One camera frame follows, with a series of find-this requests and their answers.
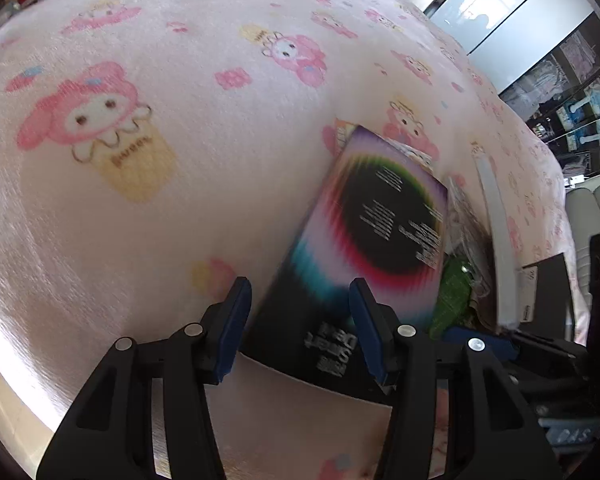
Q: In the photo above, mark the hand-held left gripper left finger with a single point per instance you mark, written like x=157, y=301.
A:
x=232, y=332

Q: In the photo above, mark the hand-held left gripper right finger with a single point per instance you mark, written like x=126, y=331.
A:
x=367, y=337

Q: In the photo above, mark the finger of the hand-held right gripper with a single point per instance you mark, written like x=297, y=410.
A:
x=477, y=339
x=545, y=380

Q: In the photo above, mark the black box with white inside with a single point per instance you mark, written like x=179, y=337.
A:
x=500, y=240

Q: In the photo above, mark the colourful black book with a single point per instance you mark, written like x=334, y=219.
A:
x=380, y=220

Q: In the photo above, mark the green packet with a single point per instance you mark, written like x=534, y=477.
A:
x=452, y=300

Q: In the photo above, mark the white ribbed furniture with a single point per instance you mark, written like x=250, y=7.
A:
x=592, y=205

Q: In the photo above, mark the clear plastic packet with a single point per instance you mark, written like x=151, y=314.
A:
x=467, y=230

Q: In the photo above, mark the pink cartoon printed blanket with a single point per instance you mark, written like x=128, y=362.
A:
x=180, y=185

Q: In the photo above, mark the dark display shelf with posters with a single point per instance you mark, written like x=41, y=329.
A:
x=575, y=85

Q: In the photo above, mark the grey wardrobe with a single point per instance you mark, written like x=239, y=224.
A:
x=500, y=15

